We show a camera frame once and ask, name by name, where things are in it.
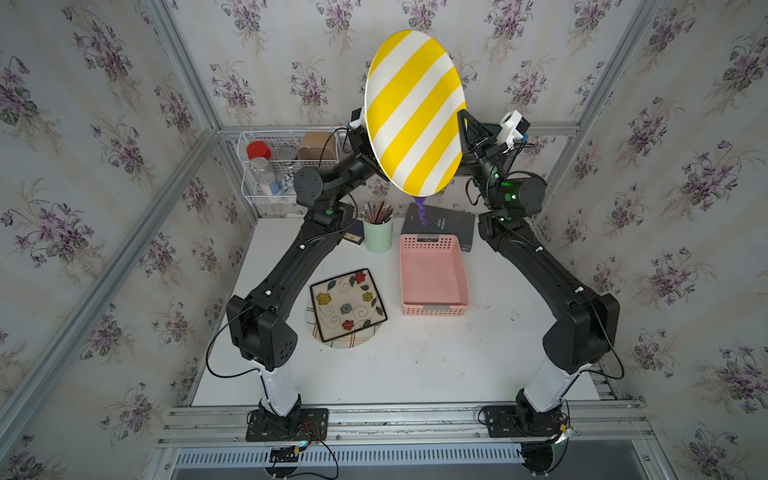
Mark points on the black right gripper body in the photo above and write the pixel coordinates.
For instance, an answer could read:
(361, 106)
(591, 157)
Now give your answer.
(484, 165)

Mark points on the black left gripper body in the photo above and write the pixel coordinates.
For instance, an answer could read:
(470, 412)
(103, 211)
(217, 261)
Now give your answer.
(364, 154)

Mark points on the round yellow striped plate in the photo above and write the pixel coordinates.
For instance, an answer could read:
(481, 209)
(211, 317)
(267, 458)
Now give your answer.
(413, 94)

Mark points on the purple microfiber cloth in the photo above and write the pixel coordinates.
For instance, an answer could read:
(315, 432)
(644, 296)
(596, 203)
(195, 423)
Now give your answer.
(422, 207)

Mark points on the square floral black-rimmed plate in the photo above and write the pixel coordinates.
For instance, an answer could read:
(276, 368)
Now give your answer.
(347, 303)

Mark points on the round plaid-striped white plate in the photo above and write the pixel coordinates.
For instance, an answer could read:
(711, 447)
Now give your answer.
(352, 340)

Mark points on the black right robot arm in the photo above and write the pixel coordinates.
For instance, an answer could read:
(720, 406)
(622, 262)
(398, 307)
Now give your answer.
(585, 322)

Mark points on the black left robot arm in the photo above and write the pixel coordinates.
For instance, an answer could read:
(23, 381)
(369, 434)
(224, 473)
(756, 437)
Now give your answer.
(258, 322)

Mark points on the coloured pencils bundle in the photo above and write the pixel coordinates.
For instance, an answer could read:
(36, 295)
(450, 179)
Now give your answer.
(377, 213)

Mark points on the dark grey notebook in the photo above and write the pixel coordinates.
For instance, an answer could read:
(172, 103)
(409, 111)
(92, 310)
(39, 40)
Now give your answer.
(432, 221)

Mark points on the dark blue paperback book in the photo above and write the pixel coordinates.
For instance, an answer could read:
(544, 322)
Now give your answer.
(355, 233)

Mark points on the mint green pencil cup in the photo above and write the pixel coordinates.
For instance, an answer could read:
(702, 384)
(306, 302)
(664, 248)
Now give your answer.
(378, 236)

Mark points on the clear plastic bottle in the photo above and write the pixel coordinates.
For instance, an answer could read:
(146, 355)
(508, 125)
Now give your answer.
(265, 176)

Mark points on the pink perforated plastic basket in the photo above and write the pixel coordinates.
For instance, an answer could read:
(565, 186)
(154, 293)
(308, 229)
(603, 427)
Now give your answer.
(433, 278)

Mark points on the black mesh wall organizer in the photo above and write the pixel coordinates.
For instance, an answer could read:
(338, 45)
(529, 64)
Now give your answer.
(492, 129)

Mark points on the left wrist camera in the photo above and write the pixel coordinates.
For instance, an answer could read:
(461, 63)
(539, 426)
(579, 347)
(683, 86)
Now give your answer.
(357, 119)

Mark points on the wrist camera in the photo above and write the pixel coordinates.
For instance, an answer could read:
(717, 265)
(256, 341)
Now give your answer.
(513, 128)
(357, 119)

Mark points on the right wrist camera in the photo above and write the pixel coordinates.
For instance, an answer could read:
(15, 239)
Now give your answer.
(513, 128)

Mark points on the white wire wall basket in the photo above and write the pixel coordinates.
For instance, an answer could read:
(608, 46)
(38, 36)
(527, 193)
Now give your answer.
(284, 145)

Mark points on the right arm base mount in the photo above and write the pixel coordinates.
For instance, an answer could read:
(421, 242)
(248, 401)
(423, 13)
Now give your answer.
(513, 421)

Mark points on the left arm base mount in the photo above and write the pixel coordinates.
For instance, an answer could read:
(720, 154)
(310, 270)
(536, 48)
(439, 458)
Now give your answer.
(288, 425)

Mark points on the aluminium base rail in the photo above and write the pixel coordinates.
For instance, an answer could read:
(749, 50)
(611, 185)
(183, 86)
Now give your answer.
(397, 434)

